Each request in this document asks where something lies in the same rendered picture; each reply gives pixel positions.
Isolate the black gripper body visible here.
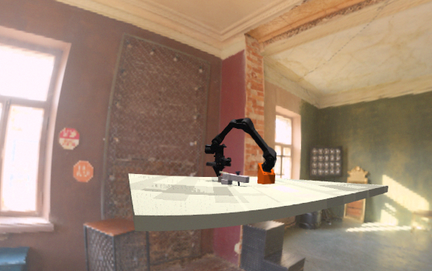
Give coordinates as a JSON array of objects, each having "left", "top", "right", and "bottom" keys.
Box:
[{"left": 206, "top": 154, "right": 231, "bottom": 167}]

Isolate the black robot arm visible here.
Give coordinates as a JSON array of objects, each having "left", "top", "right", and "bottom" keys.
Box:
[{"left": 205, "top": 118, "right": 277, "bottom": 173}]

